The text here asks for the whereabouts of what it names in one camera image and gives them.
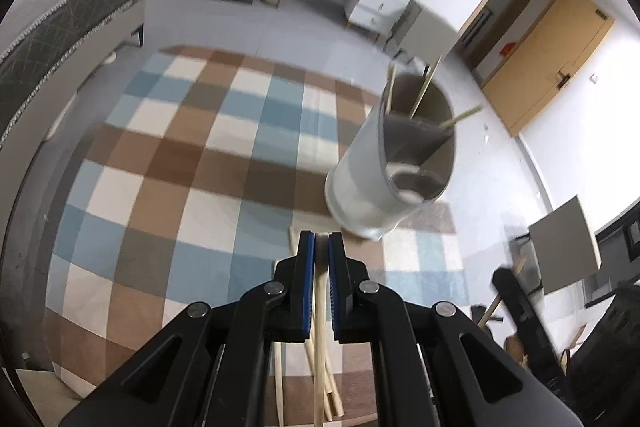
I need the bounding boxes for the checked tablecloth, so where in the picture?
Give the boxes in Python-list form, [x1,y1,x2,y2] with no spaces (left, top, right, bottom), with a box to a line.
[42,46,473,427]

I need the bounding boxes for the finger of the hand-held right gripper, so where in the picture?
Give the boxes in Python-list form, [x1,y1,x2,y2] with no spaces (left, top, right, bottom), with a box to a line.
[491,267,567,379]

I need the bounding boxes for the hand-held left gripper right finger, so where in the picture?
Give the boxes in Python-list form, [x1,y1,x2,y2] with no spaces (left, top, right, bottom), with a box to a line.
[327,232,586,427]

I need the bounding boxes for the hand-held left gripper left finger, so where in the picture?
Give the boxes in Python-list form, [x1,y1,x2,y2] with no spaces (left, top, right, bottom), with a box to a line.
[59,229,317,427]

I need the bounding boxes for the wooden door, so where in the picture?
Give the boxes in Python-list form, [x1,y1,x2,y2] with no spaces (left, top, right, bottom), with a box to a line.
[482,0,615,138]

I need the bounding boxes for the black metal frame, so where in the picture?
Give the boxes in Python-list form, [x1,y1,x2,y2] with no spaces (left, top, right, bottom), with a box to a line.
[585,206,640,308]

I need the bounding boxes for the dark grey mattress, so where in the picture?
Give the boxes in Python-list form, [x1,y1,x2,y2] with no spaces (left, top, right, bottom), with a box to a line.
[0,0,143,148]

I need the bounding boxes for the grey nightstand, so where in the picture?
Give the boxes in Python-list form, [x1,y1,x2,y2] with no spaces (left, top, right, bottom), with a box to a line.
[385,2,458,68]

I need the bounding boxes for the white grey utensil holder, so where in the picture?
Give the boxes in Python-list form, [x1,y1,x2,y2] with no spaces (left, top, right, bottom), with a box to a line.
[324,74,458,242]

